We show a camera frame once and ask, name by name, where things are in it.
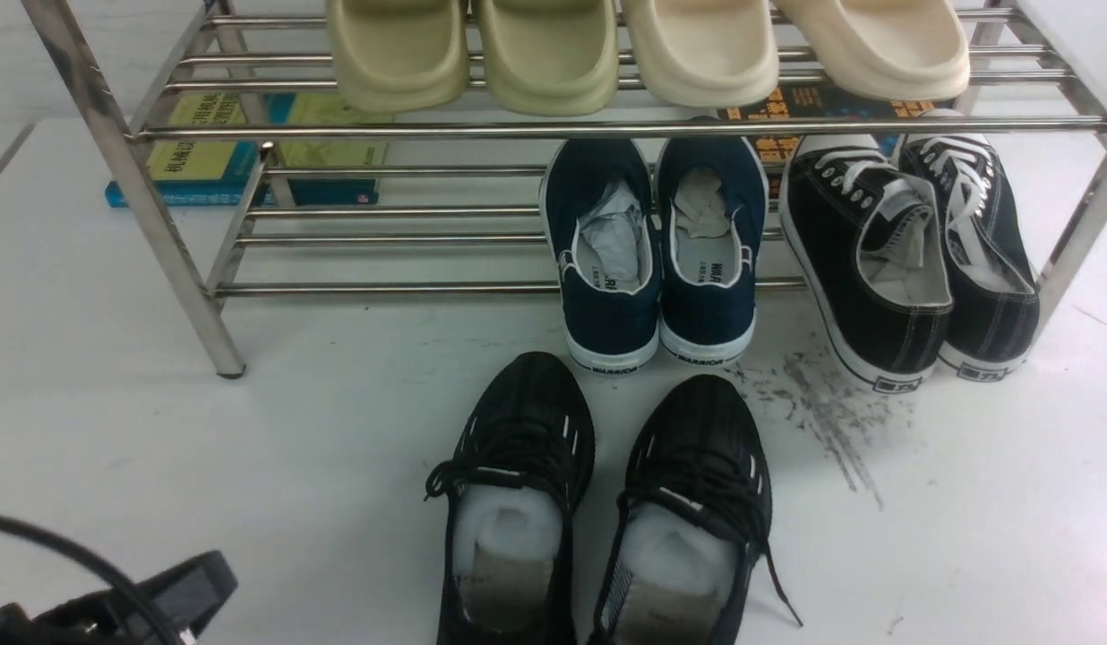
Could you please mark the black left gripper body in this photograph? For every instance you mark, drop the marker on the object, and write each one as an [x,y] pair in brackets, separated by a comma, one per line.
[189,595]

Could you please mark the navy canvas shoe left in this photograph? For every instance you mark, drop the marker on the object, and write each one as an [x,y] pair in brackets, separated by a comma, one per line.
[596,203]

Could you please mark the cream slipper left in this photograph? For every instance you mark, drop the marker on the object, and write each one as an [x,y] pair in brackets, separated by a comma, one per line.
[704,54]

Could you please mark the green slipper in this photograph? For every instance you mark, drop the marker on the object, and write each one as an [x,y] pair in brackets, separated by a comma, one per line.
[392,57]
[549,58]

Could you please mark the black knit sneaker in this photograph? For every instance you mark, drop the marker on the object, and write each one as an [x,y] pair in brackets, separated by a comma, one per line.
[694,522]
[519,471]

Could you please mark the navy canvas shoe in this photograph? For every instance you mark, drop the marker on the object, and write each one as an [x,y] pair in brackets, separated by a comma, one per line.
[712,197]
[596,203]

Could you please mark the black canvas sneaker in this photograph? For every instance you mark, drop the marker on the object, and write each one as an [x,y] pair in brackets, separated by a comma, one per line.
[868,237]
[997,305]

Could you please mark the navy canvas shoe right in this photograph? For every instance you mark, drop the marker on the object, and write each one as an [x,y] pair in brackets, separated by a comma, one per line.
[712,197]

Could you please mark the green slipper left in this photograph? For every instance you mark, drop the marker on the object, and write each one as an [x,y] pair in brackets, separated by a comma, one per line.
[392,57]

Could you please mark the cream slipper right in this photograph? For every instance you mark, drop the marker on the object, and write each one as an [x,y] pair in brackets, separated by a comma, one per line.
[912,50]

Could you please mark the black canvas sneaker left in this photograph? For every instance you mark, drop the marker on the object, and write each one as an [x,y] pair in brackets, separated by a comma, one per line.
[868,237]

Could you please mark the stainless steel shoe rack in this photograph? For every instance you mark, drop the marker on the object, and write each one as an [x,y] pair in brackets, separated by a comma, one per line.
[207,91]

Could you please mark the cream slipper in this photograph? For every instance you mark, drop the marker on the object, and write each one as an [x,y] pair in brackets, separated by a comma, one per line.
[912,50]
[704,54]

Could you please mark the green slipper right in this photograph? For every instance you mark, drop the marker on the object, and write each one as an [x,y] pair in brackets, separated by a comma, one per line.
[549,58]

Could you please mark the black canvas sneaker right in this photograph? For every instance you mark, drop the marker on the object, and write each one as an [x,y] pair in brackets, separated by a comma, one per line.
[997,305]

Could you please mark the orange black book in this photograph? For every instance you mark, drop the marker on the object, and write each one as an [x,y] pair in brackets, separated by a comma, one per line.
[814,102]

